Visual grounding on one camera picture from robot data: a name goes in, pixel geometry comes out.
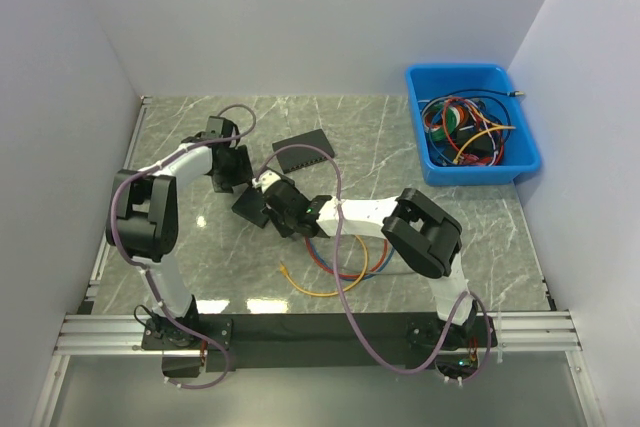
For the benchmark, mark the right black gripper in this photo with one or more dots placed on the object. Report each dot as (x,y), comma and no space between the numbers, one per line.
(285,232)

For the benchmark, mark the black network switch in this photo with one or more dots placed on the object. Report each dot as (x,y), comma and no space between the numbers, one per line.
(300,151)
(249,206)

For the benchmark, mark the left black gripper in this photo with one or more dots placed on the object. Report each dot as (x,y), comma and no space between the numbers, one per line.
(243,174)

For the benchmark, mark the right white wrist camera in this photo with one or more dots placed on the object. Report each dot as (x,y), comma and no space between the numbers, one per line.
(266,180)

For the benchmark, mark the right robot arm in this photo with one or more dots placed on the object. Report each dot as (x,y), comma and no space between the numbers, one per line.
(426,237)

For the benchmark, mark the blue plastic bin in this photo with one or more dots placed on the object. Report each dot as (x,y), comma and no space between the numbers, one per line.
(468,125)

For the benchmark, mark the black mounting base bar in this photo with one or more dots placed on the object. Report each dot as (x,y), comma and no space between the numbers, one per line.
(322,340)

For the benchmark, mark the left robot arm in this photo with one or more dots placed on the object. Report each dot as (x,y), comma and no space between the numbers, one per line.
(144,220)

